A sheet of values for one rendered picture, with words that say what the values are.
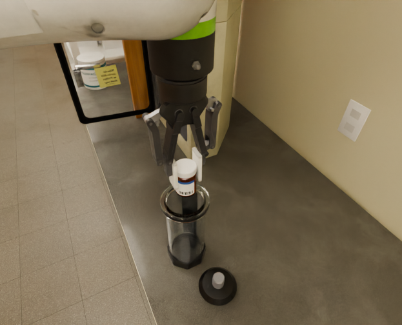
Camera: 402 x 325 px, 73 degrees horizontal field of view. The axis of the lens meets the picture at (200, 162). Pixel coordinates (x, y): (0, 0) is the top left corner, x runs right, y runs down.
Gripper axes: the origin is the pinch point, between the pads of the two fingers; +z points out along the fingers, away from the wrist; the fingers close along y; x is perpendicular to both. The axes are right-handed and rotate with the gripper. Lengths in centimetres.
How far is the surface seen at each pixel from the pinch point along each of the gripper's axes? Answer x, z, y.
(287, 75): -37, 8, -59
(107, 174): -39, 31, 13
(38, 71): -374, 124, 48
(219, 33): -31.4, -13.2, -24.9
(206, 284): 11.7, 27.5, 0.6
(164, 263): 0.5, 31.1, 7.2
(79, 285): -57, 125, 46
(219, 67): -31.4, -3.7, -25.3
